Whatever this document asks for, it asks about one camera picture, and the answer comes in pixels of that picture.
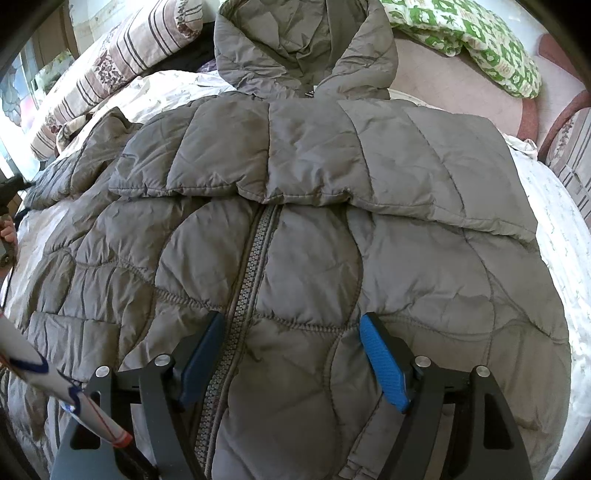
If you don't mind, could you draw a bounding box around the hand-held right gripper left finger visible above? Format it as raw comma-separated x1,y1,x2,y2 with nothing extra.
50,310,227,480

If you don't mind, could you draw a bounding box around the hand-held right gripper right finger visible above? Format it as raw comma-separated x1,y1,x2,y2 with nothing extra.
359,312,537,480

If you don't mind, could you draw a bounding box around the grey quilted hooded jacket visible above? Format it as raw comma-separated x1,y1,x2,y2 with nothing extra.
0,0,573,480

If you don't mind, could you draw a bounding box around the person's left hand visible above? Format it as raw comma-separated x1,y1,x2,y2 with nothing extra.
0,218,20,250

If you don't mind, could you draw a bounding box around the window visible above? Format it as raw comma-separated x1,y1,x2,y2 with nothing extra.
0,37,70,178

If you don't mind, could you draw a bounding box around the striped beige pillow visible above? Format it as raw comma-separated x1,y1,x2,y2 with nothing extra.
30,0,204,160

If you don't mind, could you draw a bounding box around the white printed duvet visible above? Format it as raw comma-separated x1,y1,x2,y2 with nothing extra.
0,69,591,462

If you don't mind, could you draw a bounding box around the dark cloth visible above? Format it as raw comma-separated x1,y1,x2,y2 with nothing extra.
159,44,219,75

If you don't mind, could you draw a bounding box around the floral striped cushion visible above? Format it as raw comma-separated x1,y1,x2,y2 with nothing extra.
547,111,591,210

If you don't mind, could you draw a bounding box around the pink mat with red border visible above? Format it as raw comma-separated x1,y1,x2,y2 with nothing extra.
388,32,591,158

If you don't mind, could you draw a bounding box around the green and white patterned blanket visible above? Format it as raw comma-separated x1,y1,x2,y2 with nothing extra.
381,0,542,99

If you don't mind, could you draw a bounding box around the white cable with tape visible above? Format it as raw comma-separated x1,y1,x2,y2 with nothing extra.
0,311,134,448

